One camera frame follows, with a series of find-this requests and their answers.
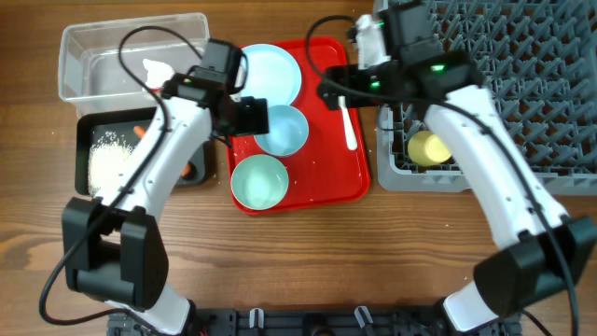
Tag white tissue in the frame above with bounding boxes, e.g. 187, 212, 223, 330
143, 59, 174, 90

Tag red plastic tray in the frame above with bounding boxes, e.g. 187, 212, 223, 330
232, 39, 371, 216

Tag black waste tray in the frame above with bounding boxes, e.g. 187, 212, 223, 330
74, 106, 216, 197

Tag orange carrot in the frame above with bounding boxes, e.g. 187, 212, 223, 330
133, 126, 192, 179

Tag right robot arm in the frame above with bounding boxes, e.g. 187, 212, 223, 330
318, 1, 596, 335

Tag white rice pile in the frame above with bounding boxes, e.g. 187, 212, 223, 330
88, 131, 134, 196

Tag light blue bowl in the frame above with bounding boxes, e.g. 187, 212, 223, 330
255, 105, 310, 157

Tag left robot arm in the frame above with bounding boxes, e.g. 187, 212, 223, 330
56, 39, 268, 335

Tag light green bowl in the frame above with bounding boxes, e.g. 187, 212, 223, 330
230, 154, 289, 211

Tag light blue plate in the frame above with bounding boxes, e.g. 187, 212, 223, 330
241, 44, 302, 106

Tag yellow plastic cup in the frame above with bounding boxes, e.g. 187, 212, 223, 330
407, 131, 451, 166

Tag grey-green dishwasher rack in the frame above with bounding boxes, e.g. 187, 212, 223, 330
372, 0, 597, 196

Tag white plastic spoon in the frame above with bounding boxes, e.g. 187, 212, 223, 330
338, 96, 358, 151

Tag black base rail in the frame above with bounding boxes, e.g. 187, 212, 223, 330
106, 305, 523, 336

